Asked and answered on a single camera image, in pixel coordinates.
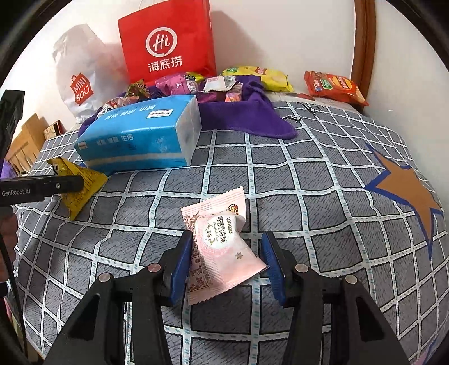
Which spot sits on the grey checkered blanket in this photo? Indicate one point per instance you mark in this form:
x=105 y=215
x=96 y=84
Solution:
x=298 y=175

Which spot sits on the gold brown snack packet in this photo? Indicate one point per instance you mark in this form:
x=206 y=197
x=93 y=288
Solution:
x=138 y=87

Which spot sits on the red paper bag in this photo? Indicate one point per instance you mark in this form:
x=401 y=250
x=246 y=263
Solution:
x=165 y=28

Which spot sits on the yellow snack packet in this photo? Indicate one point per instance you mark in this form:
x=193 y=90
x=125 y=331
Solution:
x=80 y=203

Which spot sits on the patterned cardboard box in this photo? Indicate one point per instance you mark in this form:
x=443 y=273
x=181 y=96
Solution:
x=52 y=131

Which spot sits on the brown wooden door frame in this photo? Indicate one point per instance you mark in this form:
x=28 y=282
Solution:
x=364 y=42

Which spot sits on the lilac fabric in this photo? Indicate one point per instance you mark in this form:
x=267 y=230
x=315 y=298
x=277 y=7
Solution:
x=5 y=170

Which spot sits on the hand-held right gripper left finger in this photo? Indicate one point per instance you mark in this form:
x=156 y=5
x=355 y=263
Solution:
x=180 y=266

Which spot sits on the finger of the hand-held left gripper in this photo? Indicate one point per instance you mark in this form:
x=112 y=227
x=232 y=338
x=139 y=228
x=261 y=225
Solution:
x=10 y=115
x=65 y=184

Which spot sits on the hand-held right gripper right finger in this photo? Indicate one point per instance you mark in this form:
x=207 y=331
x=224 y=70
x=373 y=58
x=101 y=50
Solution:
x=272 y=266

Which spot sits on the yellow chips bag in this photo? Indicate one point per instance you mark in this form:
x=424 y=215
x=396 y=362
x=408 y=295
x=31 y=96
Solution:
x=270 y=79

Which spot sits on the purple cloth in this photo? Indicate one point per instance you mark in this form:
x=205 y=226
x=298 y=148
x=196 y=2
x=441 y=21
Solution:
x=238 y=119

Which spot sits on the blue tissue pack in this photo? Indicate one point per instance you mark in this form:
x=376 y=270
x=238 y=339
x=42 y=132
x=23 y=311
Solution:
x=140 y=140

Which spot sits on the pale pink snowflake packet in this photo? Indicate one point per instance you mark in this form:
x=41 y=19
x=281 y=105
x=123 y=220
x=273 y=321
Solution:
x=221 y=245

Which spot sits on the light wooden furniture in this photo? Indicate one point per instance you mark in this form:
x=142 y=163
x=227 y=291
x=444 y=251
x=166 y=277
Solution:
x=28 y=137

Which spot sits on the magenta snack packet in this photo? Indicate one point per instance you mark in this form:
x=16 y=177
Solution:
x=172 y=86

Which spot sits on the white plastic bag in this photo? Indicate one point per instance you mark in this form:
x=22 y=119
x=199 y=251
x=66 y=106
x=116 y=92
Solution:
x=84 y=59

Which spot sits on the orange chips bag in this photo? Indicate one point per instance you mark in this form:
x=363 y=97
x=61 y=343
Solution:
x=333 y=86

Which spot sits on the silver white snack packet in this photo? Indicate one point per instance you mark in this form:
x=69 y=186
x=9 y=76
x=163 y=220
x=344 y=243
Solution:
x=217 y=84

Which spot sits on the red white panda packet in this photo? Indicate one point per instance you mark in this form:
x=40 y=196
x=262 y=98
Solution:
x=112 y=104

